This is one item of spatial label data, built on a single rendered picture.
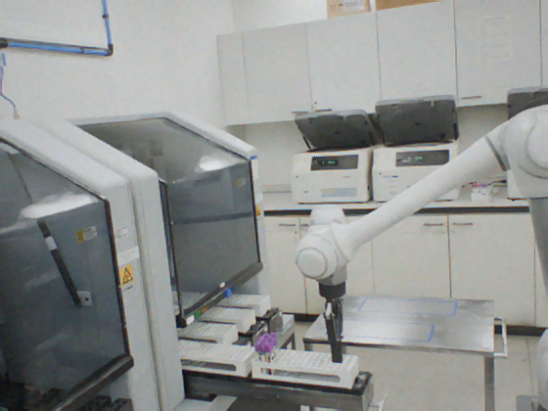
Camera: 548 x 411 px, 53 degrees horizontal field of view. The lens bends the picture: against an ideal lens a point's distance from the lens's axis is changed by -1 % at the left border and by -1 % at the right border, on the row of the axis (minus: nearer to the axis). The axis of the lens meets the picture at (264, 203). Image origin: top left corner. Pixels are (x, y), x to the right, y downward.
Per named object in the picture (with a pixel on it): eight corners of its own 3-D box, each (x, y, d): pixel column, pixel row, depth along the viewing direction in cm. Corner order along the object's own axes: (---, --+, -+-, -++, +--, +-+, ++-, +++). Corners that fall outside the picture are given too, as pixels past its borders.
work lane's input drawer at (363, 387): (151, 392, 176) (147, 366, 175) (173, 372, 189) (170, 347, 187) (380, 423, 147) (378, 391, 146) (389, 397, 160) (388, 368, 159)
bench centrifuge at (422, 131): (372, 204, 378) (366, 101, 367) (388, 189, 435) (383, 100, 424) (458, 202, 357) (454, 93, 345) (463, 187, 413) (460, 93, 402)
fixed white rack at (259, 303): (194, 315, 222) (192, 300, 221) (205, 306, 231) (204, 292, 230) (261, 320, 211) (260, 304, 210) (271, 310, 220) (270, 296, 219)
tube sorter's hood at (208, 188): (53, 318, 186) (23, 128, 176) (155, 266, 241) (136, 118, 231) (185, 329, 166) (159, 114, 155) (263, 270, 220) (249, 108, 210)
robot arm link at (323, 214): (314, 255, 158) (304, 269, 146) (310, 202, 156) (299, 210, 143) (352, 254, 155) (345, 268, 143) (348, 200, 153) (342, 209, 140)
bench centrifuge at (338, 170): (291, 205, 402) (283, 115, 392) (318, 191, 458) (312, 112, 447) (366, 204, 379) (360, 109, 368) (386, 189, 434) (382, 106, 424)
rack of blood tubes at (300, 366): (251, 382, 163) (250, 361, 162) (264, 366, 172) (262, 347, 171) (350, 392, 151) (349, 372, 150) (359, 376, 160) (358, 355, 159)
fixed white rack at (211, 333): (151, 346, 195) (148, 330, 194) (165, 336, 204) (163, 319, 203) (226, 354, 183) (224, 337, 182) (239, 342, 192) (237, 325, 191)
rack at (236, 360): (160, 371, 175) (159, 352, 174) (177, 357, 184) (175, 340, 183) (246, 381, 164) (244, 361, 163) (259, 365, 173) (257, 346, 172)
